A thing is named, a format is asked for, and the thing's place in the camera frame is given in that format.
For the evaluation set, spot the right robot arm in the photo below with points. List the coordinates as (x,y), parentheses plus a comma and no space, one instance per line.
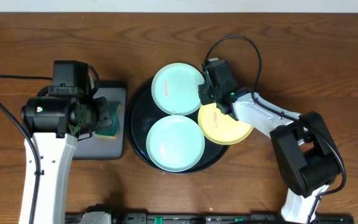
(307,157)

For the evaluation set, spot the black rectangular water tray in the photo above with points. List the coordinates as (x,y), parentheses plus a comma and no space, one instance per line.
(106,149)

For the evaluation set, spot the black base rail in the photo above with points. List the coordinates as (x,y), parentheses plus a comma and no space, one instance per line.
(101,213)

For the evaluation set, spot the light blue plate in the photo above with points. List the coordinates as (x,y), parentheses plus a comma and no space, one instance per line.
(175,89)
(175,143)

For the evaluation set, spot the black round tray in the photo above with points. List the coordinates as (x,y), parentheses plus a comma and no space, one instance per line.
(142,113)

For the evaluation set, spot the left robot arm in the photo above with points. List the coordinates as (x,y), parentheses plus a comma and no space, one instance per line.
(53,125)

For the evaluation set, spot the yellow plate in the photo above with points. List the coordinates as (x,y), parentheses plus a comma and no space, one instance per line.
(220,128)

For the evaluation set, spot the green yellow sponge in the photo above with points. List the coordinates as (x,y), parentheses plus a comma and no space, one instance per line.
(111,132)

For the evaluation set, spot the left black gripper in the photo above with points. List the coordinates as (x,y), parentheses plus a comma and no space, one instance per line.
(103,106)

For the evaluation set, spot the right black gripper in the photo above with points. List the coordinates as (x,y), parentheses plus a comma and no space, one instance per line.
(202,89)

